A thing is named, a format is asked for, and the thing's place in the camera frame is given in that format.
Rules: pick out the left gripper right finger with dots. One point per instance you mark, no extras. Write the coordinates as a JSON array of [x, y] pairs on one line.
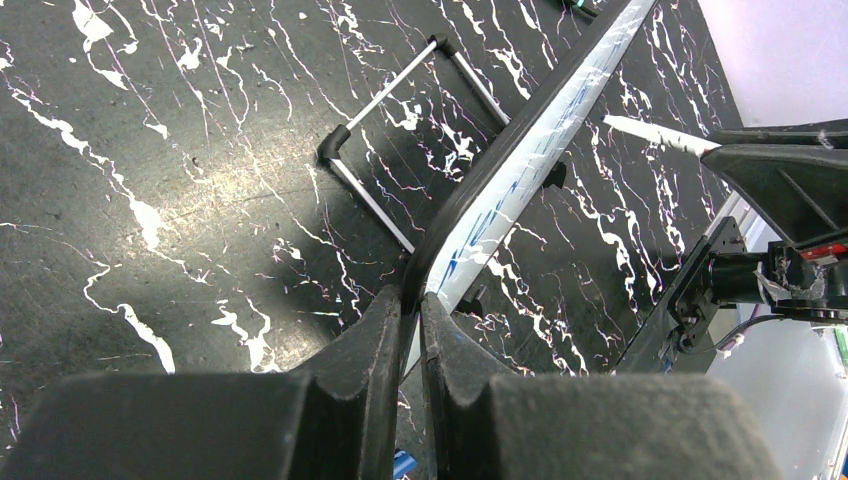
[[488, 422]]

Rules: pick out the blue marker cap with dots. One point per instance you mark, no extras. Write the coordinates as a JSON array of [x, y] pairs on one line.
[[403, 464]]

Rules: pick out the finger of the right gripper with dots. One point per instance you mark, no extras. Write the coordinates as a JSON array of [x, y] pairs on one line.
[[800, 191], [830, 134]]

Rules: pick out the white whiteboard black frame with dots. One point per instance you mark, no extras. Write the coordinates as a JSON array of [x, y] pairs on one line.
[[525, 157]]

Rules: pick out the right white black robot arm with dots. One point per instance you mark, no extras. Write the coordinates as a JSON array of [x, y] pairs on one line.
[[797, 284]]

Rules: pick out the white blue whiteboard marker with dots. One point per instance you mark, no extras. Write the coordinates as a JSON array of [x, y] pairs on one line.
[[661, 135]]

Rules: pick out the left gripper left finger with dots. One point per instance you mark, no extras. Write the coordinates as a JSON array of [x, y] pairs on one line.
[[332, 417]]

